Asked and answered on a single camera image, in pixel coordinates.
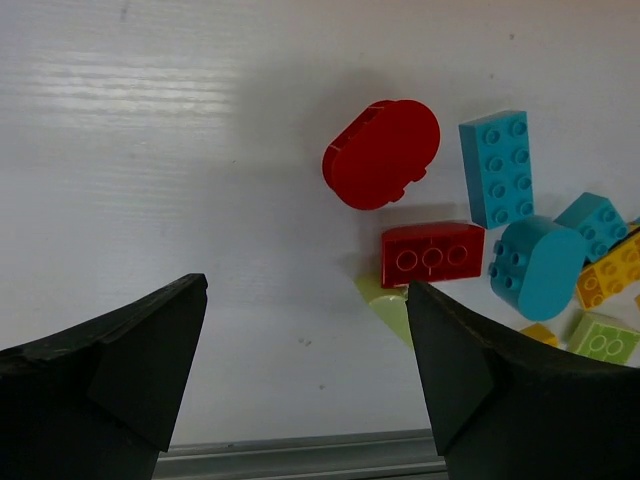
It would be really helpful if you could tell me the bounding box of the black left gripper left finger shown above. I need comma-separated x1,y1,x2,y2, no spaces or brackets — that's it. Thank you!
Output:
1,273,207,479

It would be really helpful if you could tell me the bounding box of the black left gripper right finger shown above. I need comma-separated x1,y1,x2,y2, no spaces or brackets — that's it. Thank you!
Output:
406,282,639,479

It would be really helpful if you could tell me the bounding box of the red rectangular lego brick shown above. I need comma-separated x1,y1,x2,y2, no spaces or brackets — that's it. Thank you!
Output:
381,221,486,288

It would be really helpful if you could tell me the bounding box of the red oval lego brick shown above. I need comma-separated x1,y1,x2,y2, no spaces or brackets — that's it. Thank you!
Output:
322,99,441,210

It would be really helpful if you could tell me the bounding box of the small yellow square lego brick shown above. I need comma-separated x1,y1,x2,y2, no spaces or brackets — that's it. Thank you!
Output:
520,323,560,348

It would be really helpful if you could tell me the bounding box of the light green rectangular lego brick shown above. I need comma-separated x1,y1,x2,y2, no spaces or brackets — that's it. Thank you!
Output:
567,312,639,365

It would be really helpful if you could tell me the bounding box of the teal oval lego brick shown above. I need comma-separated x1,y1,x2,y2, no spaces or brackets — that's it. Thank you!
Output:
488,215,586,322

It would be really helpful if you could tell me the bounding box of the light green sloped lego brick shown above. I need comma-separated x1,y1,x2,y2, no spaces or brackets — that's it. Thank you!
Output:
354,274,414,350

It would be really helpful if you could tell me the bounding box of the yellow flat lego brick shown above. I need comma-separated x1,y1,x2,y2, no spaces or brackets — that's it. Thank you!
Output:
576,224,639,310

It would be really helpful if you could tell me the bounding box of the teal square lego brick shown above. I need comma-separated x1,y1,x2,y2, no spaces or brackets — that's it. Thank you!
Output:
555,192,629,263

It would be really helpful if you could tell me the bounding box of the long teal lego brick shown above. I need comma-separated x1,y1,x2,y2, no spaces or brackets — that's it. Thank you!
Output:
458,110,535,229

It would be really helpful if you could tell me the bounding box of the aluminium table edge rail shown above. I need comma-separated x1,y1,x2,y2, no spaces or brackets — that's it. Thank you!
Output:
153,430,448,479

